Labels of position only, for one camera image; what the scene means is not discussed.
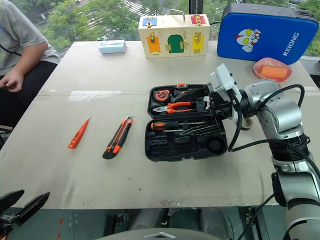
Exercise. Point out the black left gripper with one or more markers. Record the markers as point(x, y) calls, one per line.
point(6, 218)

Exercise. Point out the light grey robot chest cover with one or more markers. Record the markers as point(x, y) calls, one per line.
point(160, 236)

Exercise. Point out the wooden lock box coloured doors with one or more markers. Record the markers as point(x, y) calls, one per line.
point(175, 30)

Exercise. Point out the orange black utility knife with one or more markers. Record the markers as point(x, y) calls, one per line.
point(117, 140)

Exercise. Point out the orange black tape measure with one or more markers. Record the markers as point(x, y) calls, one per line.
point(161, 95)

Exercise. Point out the orange black screwdriver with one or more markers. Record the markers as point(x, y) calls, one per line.
point(162, 125)

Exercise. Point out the orange tester pen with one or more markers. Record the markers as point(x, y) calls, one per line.
point(78, 133)

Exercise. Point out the pink plastic dish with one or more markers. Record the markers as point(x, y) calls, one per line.
point(257, 71)

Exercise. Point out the beige tape roll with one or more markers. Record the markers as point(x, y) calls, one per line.
point(248, 124)

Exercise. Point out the blue cartoon print case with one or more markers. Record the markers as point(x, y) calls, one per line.
point(270, 32)

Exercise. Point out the person's grey t-shirt torso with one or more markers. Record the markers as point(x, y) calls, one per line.
point(15, 30)

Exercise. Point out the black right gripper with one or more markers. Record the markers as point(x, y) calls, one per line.
point(220, 107)

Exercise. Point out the black window frame post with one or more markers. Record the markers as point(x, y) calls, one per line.
point(195, 6)

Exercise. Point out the person's black trousers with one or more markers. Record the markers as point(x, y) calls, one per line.
point(27, 90)

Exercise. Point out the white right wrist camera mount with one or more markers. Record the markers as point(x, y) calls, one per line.
point(222, 80)

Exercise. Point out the person's bare forearm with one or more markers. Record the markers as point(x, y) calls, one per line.
point(32, 57)

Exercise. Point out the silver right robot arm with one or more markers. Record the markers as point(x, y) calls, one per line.
point(285, 115)

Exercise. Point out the black plastic tool case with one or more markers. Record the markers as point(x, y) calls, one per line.
point(175, 150)

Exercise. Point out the person's bare hand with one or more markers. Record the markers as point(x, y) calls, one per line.
point(13, 81)

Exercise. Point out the light blue cardboard box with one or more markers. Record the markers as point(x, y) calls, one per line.
point(112, 47)

